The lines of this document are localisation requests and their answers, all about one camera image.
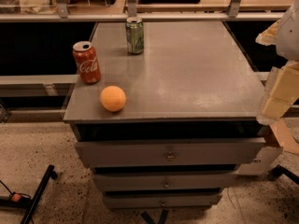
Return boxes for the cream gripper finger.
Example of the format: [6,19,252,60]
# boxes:
[261,61,299,120]
[255,21,280,46]

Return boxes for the green soda can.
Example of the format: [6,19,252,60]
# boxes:
[125,17,144,54]

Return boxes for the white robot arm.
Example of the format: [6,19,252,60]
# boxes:
[255,0,299,125]

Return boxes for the red Coca-Cola can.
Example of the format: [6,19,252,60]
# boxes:
[73,41,101,84]

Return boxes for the white cardboard box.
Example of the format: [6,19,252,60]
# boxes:
[238,147,283,175]

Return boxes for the black chair base leg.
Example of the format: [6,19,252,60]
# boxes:
[270,165,299,185]

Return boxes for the top grey drawer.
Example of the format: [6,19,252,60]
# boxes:
[75,138,265,168]

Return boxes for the grey drawer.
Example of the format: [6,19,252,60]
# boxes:
[93,172,236,192]
[103,193,221,209]
[75,138,265,168]

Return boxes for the grey drawer cabinet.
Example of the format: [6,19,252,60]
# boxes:
[64,21,264,197]

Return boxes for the orange fruit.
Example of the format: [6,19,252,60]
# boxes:
[100,86,126,112]

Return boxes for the middle grey drawer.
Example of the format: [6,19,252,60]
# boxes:
[93,172,236,192]

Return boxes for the bottom grey drawer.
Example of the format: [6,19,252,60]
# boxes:
[103,193,221,209]

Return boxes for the black floor stand leg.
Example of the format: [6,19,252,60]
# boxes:
[0,165,58,224]

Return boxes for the metal frame rail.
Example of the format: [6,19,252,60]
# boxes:
[0,0,284,22]

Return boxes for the black cable with orange clip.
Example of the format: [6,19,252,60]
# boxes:
[0,179,32,203]

